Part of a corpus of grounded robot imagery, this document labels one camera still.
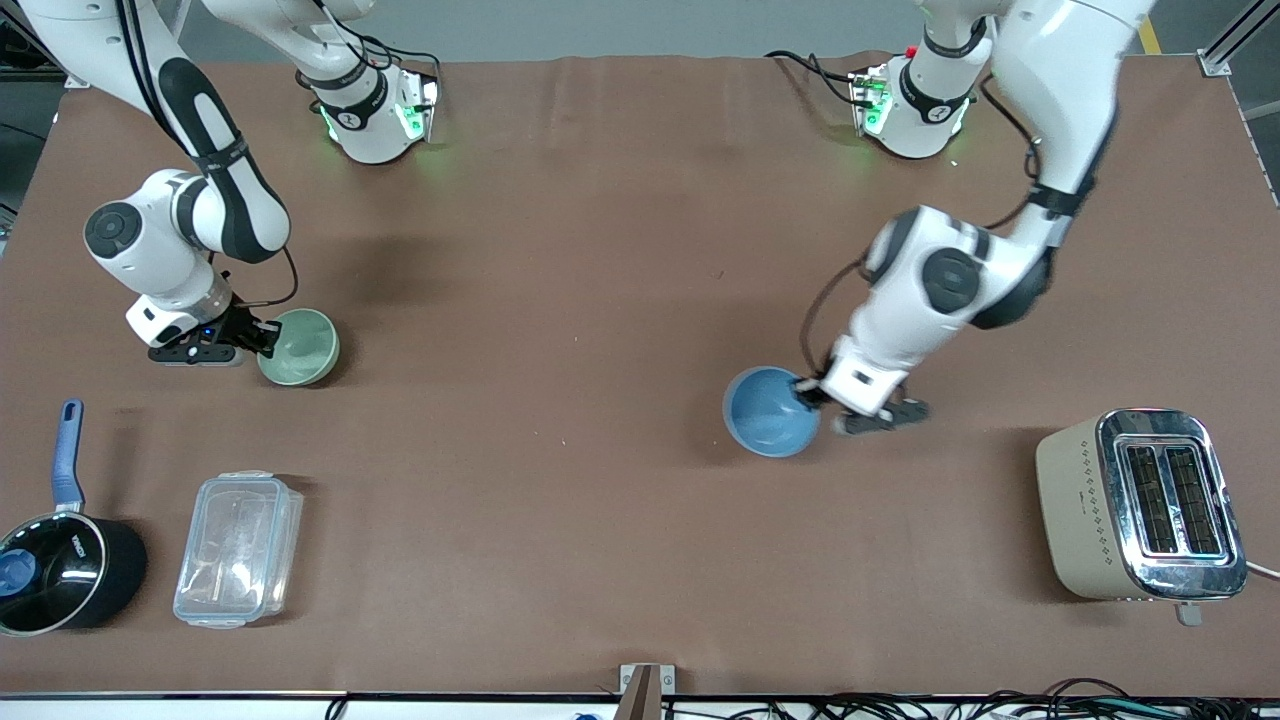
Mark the black saucepan blue handle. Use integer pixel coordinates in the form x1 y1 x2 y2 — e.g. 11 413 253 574
0 398 149 638

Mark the black right base cable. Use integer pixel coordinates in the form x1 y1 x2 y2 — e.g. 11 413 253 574
318 0 443 113

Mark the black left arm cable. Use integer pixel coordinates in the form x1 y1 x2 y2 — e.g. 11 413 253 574
799 72 1049 389

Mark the glass lid blue knob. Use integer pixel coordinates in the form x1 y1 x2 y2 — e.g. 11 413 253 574
0 512 107 634

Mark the beige chrome toaster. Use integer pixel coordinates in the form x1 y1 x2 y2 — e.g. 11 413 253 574
1035 407 1251 628

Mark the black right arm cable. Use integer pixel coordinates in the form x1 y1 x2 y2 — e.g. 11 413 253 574
230 244 301 310

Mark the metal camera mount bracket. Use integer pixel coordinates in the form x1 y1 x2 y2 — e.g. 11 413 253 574
618 663 677 720

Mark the black base cable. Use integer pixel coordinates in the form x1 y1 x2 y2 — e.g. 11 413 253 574
764 49 863 107
318 0 443 113

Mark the brown table cover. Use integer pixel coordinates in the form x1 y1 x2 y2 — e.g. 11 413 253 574
0 54 1280 698

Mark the black left base cable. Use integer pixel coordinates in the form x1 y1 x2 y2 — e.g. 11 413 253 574
764 49 863 107

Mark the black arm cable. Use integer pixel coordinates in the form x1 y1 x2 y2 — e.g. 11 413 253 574
799 72 1049 389
230 244 301 310

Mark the aluminium frame profile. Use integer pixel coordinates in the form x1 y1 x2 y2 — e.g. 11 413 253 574
1198 0 1280 79

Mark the clear plastic food container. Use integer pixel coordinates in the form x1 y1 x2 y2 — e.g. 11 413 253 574
172 469 305 631

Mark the black cable bundle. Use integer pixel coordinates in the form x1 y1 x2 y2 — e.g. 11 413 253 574
800 677 1280 720

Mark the green bowl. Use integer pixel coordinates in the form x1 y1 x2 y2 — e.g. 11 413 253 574
257 307 342 388

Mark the blue bowl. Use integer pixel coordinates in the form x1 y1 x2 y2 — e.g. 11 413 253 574
722 365 823 460

